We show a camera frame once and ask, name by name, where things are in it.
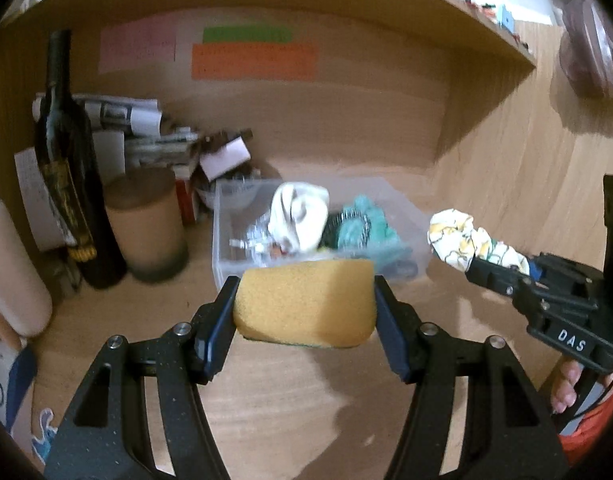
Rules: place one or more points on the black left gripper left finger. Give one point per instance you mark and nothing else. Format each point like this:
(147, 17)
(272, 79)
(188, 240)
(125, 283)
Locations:
(215, 328)

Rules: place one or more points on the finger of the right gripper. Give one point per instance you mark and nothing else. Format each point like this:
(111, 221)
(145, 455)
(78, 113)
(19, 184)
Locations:
(492, 276)
(535, 270)

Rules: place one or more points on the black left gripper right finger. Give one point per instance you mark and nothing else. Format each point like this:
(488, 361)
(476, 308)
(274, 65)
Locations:
(397, 325)

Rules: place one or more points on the floral fabric scrunchie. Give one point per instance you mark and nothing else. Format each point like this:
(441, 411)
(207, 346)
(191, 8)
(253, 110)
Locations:
(455, 240)

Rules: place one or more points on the yellow sponge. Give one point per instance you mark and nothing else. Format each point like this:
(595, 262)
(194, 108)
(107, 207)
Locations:
(327, 303)

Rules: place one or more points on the teal striped sock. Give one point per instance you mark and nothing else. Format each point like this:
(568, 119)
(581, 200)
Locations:
(384, 246)

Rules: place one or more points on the white drawstring pouch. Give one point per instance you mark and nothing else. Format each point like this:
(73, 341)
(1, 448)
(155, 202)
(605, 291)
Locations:
(298, 214)

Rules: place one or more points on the black white patterned cloth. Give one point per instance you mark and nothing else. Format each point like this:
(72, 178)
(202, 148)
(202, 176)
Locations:
(346, 228)

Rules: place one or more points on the right hand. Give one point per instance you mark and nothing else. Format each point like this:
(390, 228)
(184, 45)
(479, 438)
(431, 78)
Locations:
(563, 389)

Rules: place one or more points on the clear plastic bin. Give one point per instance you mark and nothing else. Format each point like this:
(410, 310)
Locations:
(240, 238)

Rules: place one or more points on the bowl of small items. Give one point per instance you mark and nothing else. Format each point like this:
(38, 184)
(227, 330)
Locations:
(236, 193)

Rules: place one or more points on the red book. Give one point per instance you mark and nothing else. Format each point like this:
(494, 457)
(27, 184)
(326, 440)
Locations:
(187, 201)

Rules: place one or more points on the brown lidded cylinder jar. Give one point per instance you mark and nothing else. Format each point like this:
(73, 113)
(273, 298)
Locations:
(143, 211)

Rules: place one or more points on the white paper card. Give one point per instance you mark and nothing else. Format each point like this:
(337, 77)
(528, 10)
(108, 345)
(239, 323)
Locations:
(230, 156)

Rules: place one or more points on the beige foam roller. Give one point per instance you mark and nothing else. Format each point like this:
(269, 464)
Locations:
(25, 301)

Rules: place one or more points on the blue white package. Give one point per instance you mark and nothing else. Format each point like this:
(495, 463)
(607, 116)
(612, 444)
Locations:
(18, 370)

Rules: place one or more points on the stack of newspapers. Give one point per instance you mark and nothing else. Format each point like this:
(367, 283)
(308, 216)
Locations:
(131, 129)

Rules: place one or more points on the dark wine bottle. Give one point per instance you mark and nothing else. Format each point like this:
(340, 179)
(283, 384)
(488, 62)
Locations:
(76, 190)

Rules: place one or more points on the orange sticky note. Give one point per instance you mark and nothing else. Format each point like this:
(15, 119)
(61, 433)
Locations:
(254, 60)

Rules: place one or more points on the pink sticky note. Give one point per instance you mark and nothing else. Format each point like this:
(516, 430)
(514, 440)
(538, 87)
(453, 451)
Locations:
(134, 44)

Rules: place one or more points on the green sticky note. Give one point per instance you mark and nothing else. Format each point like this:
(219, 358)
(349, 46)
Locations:
(247, 33)

